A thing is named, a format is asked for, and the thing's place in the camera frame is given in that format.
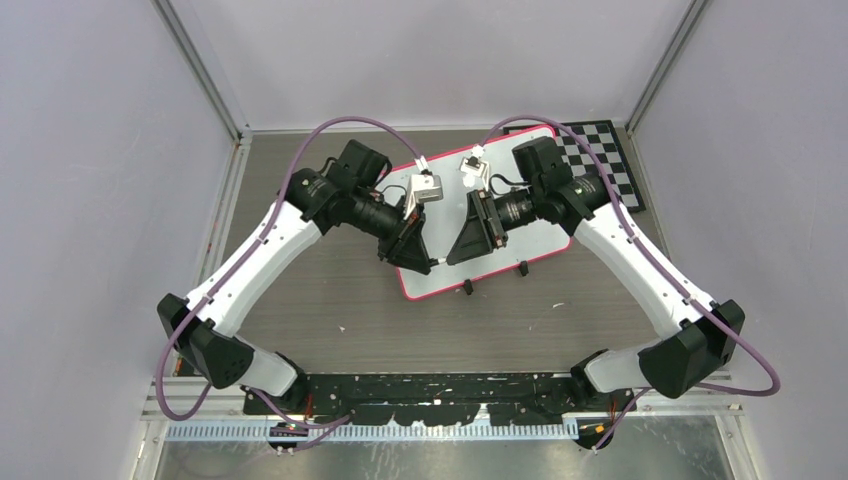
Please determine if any pink framed whiteboard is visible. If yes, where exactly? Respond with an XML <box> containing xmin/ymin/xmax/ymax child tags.
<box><xmin>397</xmin><ymin>125</ymin><xmax>571</xmax><ymax>300</ymax></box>

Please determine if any black white checkerboard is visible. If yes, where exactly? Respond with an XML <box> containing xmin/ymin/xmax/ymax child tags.
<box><xmin>504</xmin><ymin>120</ymin><xmax>647</xmax><ymax>215</ymax></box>

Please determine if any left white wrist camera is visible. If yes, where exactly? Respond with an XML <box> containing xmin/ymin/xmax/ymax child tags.
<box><xmin>404</xmin><ymin>173</ymin><xmax>444</xmax><ymax>219</ymax></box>

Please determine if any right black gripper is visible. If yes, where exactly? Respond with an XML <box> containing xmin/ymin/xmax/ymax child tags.
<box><xmin>446</xmin><ymin>183</ymin><xmax>542</xmax><ymax>266</ymax></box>

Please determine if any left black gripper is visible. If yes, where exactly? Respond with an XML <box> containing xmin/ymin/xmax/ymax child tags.
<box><xmin>349</xmin><ymin>188</ymin><xmax>432</xmax><ymax>273</ymax></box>

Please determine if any slotted cable duct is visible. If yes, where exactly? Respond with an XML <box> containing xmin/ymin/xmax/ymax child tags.
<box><xmin>165</xmin><ymin>420</ymin><xmax>579</xmax><ymax>443</ymax></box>

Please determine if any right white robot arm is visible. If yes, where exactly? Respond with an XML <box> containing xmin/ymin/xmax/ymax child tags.
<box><xmin>446</xmin><ymin>137</ymin><xmax>745</xmax><ymax>411</ymax></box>

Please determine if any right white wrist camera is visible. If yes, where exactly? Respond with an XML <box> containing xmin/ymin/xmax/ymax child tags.
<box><xmin>459</xmin><ymin>147</ymin><xmax>491</xmax><ymax>191</ymax></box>

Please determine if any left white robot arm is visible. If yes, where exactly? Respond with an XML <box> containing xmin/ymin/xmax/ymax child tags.
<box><xmin>157</xmin><ymin>140</ymin><xmax>443</xmax><ymax>414</ymax></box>

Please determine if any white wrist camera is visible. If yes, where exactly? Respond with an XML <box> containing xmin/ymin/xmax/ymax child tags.
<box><xmin>459</xmin><ymin>147</ymin><xmax>491</xmax><ymax>191</ymax></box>
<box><xmin>404</xmin><ymin>173</ymin><xmax>444</xmax><ymax>219</ymax></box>

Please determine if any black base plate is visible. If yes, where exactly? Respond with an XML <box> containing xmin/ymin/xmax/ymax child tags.
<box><xmin>243</xmin><ymin>372</ymin><xmax>634</xmax><ymax>427</ymax></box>

